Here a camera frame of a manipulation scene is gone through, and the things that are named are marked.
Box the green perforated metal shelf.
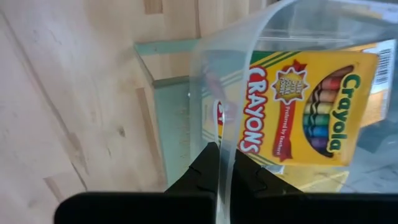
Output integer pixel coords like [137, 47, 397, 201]
[134, 37, 203, 189]

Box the clear plastic container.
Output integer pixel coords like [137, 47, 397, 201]
[189, 0, 398, 224]

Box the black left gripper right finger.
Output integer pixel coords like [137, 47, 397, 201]
[231, 149, 302, 194]

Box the yellow packet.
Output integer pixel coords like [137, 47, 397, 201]
[216, 50, 379, 167]

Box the yellow crayon box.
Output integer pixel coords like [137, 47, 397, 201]
[340, 39, 397, 128]

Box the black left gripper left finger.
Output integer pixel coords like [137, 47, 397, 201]
[164, 142, 220, 194]

